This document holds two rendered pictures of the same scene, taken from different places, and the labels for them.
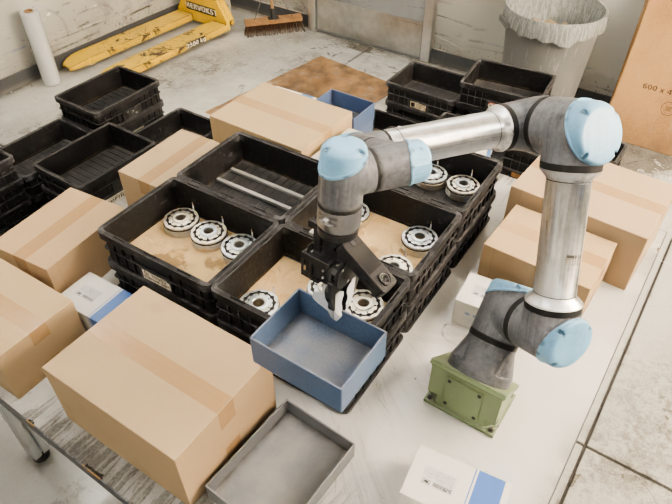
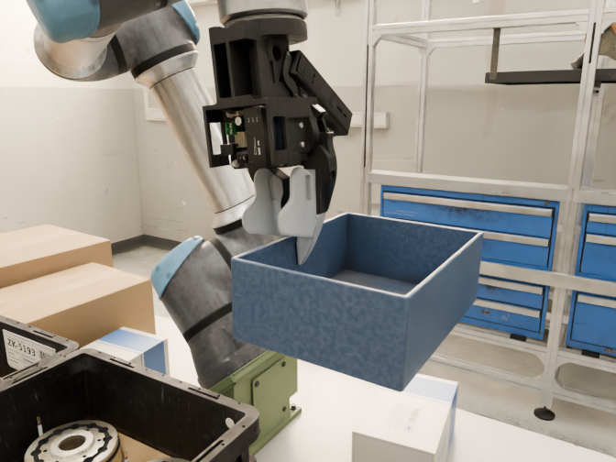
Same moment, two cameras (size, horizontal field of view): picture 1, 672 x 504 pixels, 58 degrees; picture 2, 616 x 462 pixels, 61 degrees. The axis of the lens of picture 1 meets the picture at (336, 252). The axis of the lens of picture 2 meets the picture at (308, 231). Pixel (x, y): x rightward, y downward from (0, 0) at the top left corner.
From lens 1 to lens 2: 1.17 m
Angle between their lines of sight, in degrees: 82
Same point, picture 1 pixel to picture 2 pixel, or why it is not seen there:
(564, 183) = (190, 69)
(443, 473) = (391, 412)
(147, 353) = not seen: outside the picture
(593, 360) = not seen: hidden behind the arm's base
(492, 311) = (206, 278)
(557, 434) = not seen: hidden behind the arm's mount
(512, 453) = (321, 399)
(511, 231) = (14, 307)
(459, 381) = (262, 370)
